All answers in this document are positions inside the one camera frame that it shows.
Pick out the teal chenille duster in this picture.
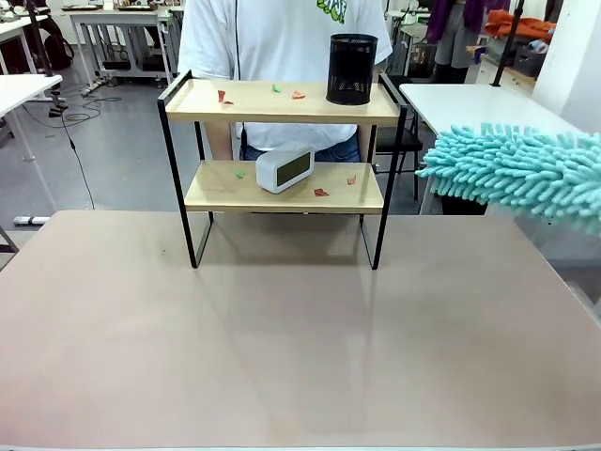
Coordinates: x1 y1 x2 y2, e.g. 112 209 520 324
414 122 601 236

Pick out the person's right forearm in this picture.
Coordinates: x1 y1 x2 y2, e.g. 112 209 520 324
206 122 234 163

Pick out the person's left forearm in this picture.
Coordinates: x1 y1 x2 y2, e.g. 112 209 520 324
358 125 376 163

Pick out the white digital alarm clock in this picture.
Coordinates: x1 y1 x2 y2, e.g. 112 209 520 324
254 143 316 194

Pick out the black chair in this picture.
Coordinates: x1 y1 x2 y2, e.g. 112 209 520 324
374 105 420 201

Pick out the black mesh pen holder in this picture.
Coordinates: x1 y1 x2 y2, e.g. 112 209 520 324
325 33 379 106

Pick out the person in white t-shirt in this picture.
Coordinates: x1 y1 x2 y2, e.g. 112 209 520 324
177 0 393 163

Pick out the white side table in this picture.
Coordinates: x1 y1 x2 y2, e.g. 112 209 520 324
398 83 586 216
0 73 64 163

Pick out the black clamp pole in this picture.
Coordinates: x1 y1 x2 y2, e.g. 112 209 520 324
489 0 526 88
25 0 69 118

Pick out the dark storage crate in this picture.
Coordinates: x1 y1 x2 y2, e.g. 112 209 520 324
513 43 549 77

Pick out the orange cloth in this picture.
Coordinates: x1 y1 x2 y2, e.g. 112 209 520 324
485 9 557 42

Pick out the black backpack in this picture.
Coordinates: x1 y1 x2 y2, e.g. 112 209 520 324
43 32 75 71

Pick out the black frame wooden shelf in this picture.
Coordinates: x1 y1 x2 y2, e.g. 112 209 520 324
157 69 408 272

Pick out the black floor cable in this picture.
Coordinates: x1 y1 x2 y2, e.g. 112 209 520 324
21 96 102 211

